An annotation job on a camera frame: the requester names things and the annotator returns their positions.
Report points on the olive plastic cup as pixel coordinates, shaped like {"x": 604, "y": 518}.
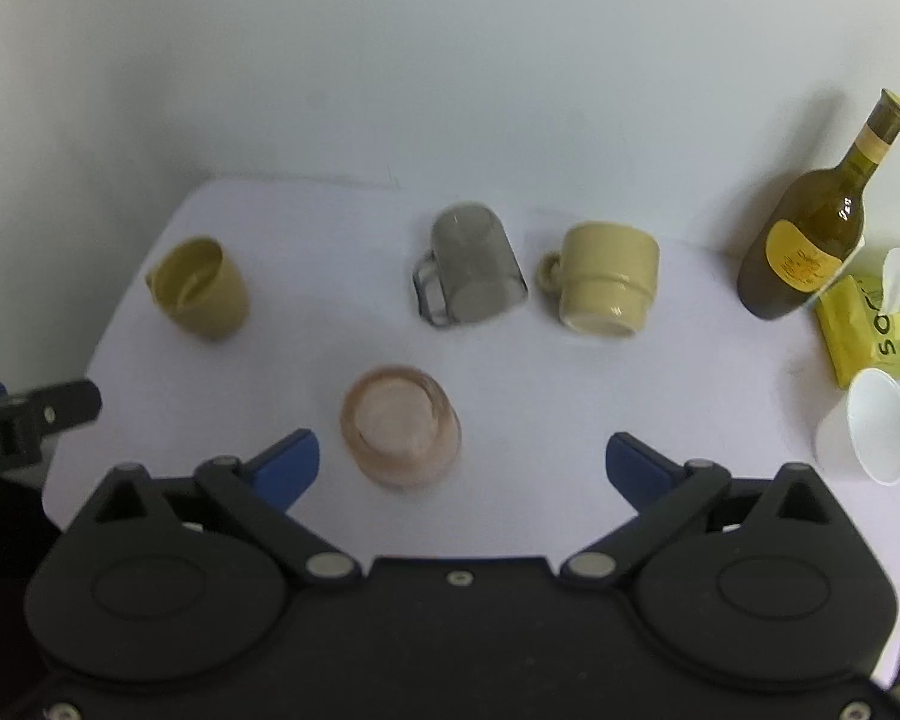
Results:
{"x": 199, "y": 289}

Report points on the beige ceramic mug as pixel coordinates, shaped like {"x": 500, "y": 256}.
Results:
{"x": 604, "y": 277}

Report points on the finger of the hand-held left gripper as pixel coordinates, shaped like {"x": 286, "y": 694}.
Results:
{"x": 66, "y": 403}

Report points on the pink glass cup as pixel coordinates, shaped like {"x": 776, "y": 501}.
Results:
{"x": 400, "y": 426}

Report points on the olive glass wine bottle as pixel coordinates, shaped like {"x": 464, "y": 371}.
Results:
{"x": 808, "y": 240}

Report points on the yellow tissue pack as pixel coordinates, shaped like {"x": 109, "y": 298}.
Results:
{"x": 867, "y": 330}

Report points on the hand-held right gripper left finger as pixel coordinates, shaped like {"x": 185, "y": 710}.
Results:
{"x": 291, "y": 462}

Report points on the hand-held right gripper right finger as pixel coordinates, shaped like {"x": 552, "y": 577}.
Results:
{"x": 633, "y": 463}

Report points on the grey transparent mug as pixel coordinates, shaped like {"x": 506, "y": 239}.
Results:
{"x": 468, "y": 262}

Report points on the white paper cup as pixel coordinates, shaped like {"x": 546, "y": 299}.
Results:
{"x": 873, "y": 426}

